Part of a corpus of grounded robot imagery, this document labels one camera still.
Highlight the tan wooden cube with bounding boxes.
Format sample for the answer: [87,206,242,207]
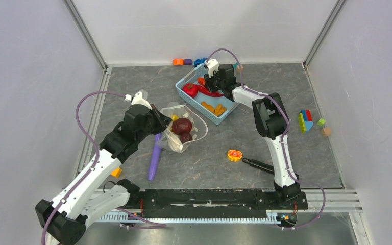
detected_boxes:
[321,127,332,137]

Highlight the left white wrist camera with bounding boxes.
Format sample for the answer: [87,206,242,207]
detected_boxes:
[124,90,152,110]

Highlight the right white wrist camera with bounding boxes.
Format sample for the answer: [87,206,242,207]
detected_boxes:
[204,59,219,78]

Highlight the orange round toy slice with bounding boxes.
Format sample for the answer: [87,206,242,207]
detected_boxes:
[227,150,243,162]

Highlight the red toy tomato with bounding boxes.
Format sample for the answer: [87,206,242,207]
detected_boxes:
[182,83,199,98]

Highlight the blue toy car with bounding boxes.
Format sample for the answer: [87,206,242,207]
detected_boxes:
[193,58,207,67]

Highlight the black marker pen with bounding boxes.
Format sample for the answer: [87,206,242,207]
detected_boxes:
[242,158,275,175]

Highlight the purple toy microphone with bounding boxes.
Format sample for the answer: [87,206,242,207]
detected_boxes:
[147,134,162,181]

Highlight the yellow toy pear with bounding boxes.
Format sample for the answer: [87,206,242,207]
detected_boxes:
[172,115,179,122]

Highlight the orange toy carrot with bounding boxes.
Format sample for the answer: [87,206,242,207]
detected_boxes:
[197,77,206,86]

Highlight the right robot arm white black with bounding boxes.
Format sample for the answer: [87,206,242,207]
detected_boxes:
[204,59,301,208]

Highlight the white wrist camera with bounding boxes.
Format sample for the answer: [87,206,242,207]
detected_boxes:
[124,90,152,110]
[204,59,219,78]

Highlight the small dark red toy fruit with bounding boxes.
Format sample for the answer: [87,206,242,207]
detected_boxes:
[179,132,193,144]

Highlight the white toy egg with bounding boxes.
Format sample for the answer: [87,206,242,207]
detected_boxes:
[168,134,183,153]

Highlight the red toy chili pepper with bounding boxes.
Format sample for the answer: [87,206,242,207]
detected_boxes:
[196,84,224,97]

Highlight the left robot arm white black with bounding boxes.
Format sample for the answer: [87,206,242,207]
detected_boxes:
[35,105,172,244]

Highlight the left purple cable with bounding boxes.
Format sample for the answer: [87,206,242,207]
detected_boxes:
[40,91,129,245]

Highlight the orange cylinder block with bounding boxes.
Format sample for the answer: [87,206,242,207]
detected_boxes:
[173,59,185,66]

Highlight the clear dotted zip top bag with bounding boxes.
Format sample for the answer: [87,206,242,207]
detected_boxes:
[155,102,208,153]

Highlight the multicolour block stack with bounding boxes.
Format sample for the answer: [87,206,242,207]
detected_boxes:
[298,110,314,134]

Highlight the green cube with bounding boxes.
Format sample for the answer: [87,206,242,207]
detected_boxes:
[317,118,326,127]

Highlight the dark red toy onion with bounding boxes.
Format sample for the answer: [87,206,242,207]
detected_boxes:
[171,118,193,135]

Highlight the orange wedge block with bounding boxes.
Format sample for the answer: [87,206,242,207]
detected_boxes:
[111,167,123,178]

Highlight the orange toy croissant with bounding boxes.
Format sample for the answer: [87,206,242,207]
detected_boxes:
[201,102,227,117]

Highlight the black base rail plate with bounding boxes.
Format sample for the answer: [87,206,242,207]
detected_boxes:
[124,189,308,219]

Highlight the teal and tan cubes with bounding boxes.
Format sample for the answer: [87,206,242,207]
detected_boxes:
[234,63,243,74]

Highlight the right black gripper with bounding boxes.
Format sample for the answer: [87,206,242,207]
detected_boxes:
[203,68,225,93]

